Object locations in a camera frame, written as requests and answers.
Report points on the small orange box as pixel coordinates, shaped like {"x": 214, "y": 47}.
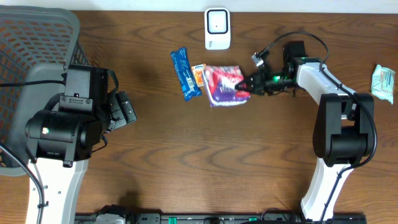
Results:
{"x": 197, "y": 71}

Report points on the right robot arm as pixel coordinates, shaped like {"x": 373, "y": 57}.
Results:
{"x": 344, "y": 136}

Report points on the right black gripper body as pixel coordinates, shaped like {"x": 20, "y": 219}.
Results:
{"x": 272, "y": 81}

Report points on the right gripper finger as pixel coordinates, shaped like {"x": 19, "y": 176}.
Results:
{"x": 250, "y": 81}
{"x": 252, "y": 89}

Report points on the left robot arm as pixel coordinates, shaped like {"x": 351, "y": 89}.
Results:
{"x": 61, "y": 137}

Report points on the grey plastic mesh basket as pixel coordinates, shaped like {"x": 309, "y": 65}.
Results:
{"x": 32, "y": 36}

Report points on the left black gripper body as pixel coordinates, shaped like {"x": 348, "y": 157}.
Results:
{"x": 125, "y": 107}

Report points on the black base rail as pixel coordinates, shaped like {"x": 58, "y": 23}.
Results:
{"x": 155, "y": 218}

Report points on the green tissue wipes pack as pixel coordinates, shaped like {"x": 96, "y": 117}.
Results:
{"x": 382, "y": 85}

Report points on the pink purple liners pack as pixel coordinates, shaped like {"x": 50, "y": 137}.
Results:
{"x": 220, "y": 81}

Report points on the white barcode scanner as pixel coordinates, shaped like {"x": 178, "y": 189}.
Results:
{"x": 217, "y": 28}

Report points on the blue Oreo cookie pack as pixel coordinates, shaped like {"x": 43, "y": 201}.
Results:
{"x": 185, "y": 76}

